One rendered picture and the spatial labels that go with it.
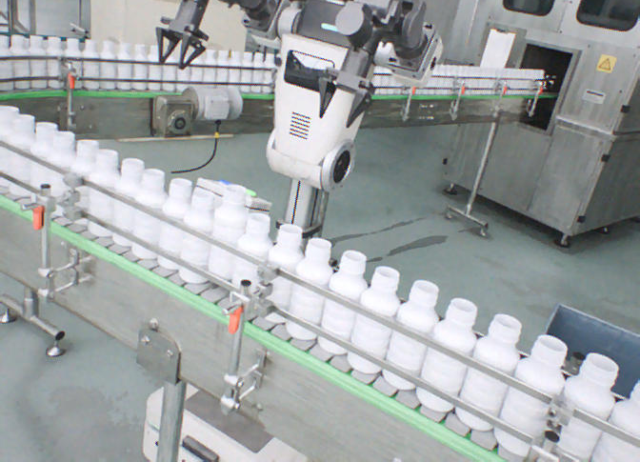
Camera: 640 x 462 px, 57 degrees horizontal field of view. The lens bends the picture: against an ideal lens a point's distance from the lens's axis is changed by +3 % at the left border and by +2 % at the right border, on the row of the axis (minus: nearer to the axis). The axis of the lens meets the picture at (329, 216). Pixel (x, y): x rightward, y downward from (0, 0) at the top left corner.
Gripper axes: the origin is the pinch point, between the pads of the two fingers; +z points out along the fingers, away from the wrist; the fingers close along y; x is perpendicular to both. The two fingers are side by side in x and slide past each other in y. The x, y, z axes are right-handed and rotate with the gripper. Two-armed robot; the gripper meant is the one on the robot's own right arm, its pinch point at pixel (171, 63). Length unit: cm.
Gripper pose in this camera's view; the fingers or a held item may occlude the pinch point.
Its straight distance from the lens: 147.0
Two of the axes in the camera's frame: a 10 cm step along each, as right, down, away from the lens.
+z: -3.7, 9.3, 0.1
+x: 4.0, 1.5, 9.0
